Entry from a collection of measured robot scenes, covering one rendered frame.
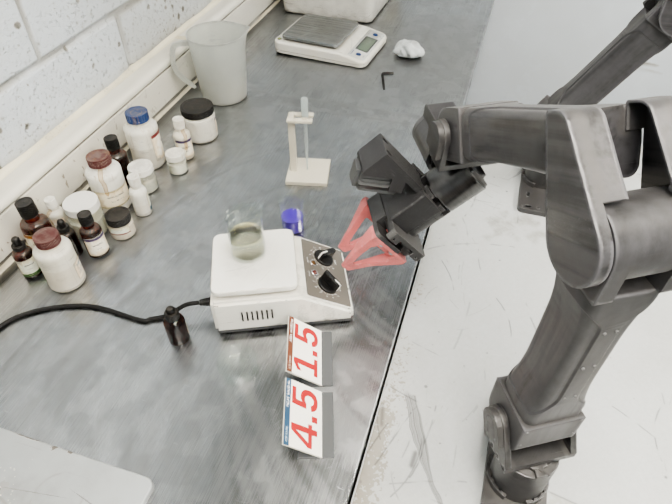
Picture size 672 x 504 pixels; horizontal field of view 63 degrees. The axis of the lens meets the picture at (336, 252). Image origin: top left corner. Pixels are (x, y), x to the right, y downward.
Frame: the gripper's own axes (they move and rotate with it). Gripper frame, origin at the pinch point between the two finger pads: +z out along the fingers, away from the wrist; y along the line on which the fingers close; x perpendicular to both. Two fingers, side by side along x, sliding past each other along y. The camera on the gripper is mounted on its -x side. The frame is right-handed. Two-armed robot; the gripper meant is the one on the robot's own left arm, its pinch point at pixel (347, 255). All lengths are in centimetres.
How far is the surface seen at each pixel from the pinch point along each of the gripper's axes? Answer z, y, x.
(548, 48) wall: -44, -119, 77
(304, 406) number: 12.7, 15.3, 3.5
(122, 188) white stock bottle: 33.0, -29.8, -16.9
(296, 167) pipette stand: 11.3, -36.4, 5.6
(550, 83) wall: -39, -117, 89
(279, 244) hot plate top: 9.8, -7.8, -2.5
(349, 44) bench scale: -3, -86, 16
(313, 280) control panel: 8.2, -2.6, 2.6
